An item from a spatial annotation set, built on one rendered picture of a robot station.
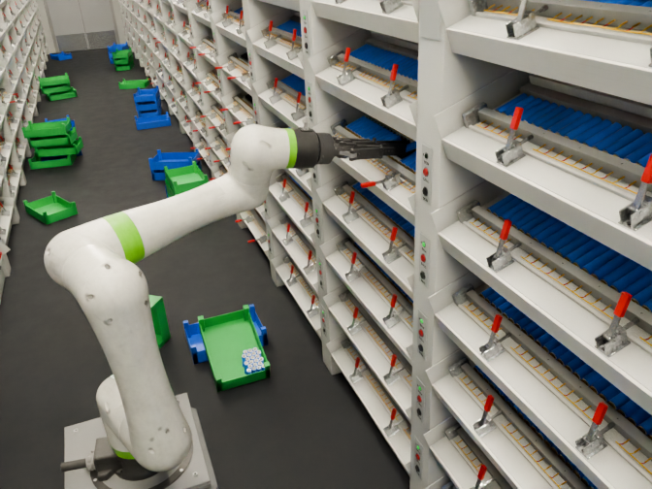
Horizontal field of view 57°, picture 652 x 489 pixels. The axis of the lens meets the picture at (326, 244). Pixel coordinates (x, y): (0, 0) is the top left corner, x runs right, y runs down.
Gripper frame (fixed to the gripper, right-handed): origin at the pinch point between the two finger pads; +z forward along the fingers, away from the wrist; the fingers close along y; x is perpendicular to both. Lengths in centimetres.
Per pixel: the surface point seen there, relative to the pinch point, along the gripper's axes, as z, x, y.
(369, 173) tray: -3.0, 7.8, 4.1
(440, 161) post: -6.3, -6.7, -32.5
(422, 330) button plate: -0.1, 35.5, -28.3
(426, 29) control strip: -10.7, -30.2, -26.7
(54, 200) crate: -92, 112, 269
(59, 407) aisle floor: -85, 113, 61
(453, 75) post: -6.9, -23.1, -32.5
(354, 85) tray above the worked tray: -5.3, -12.3, 14.1
